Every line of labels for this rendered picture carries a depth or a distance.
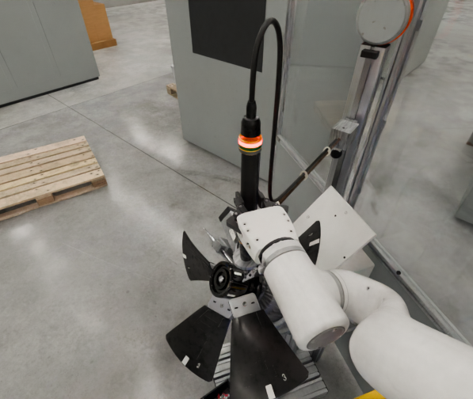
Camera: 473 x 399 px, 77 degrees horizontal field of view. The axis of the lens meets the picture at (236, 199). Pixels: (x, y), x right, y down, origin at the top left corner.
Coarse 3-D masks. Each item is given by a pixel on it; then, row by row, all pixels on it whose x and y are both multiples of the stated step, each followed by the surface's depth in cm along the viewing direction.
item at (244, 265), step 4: (236, 252) 80; (236, 256) 78; (236, 260) 77; (240, 260) 77; (252, 260) 77; (236, 264) 77; (240, 264) 76; (244, 264) 76; (248, 264) 76; (252, 264) 76; (256, 264) 77; (240, 268) 77; (244, 268) 76; (248, 268) 76; (252, 268) 77
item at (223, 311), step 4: (212, 296) 103; (212, 300) 103; (216, 300) 103; (220, 300) 103; (224, 300) 103; (228, 300) 103; (208, 304) 103; (212, 304) 103; (216, 304) 103; (224, 304) 103; (228, 304) 103; (212, 308) 103; (216, 308) 103; (220, 308) 103; (224, 308) 103; (228, 308) 103; (220, 312) 103; (224, 312) 103; (228, 312) 103; (224, 316) 103; (228, 316) 103
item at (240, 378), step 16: (240, 320) 91; (256, 320) 91; (240, 336) 88; (256, 336) 88; (272, 336) 88; (240, 352) 86; (256, 352) 85; (272, 352) 85; (288, 352) 84; (240, 368) 84; (256, 368) 83; (272, 368) 82; (288, 368) 81; (304, 368) 81; (240, 384) 82; (256, 384) 81; (272, 384) 80; (288, 384) 79
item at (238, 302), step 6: (246, 294) 97; (252, 294) 97; (234, 300) 96; (240, 300) 96; (246, 300) 96; (252, 300) 96; (234, 306) 94; (240, 306) 95; (246, 306) 95; (252, 306) 95; (258, 306) 95; (234, 312) 93; (240, 312) 93; (246, 312) 93; (252, 312) 94
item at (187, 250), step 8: (184, 232) 125; (184, 240) 125; (184, 248) 126; (192, 248) 119; (192, 256) 120; (200, 256) 114; (192, 264) 124; (200, 264) 116; (208, 264) 110; (192, 272) 127; (200, 272) 120; (208, 272) 114; (192, 280) 129; (208, 280) 119
